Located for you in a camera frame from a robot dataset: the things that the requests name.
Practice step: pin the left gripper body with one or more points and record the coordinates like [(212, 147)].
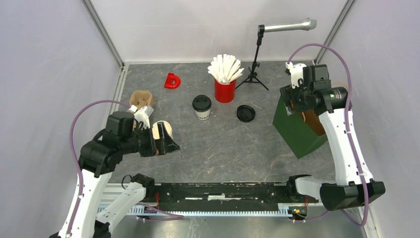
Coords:
[(146, 145)]

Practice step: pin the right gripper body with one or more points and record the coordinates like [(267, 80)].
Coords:
[(299, 95)]

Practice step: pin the green paper bag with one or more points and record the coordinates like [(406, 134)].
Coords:
[(302, 131)]

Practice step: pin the single white paper cup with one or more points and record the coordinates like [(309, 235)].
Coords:
[(203, 114)]

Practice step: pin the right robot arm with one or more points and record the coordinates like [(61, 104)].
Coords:
[(354, 186)]

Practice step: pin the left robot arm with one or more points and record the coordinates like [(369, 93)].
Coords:
[(97, 161)]

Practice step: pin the brown cardboard cup carrier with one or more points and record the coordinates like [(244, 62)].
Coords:
[(140, 99)]

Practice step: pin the black mini tripod stand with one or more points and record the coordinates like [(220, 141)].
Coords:
[(252, 77)]

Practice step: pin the red plastic letter d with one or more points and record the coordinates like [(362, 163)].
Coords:
[(172, 81)]

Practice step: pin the silver microphone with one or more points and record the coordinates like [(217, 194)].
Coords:
[(305, 24)]

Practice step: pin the red cylindrical holder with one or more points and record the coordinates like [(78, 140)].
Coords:
[(224, 93)]

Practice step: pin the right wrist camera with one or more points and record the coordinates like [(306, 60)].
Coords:
[(296, 73)]

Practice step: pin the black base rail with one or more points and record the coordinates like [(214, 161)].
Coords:
[(222, 197)]

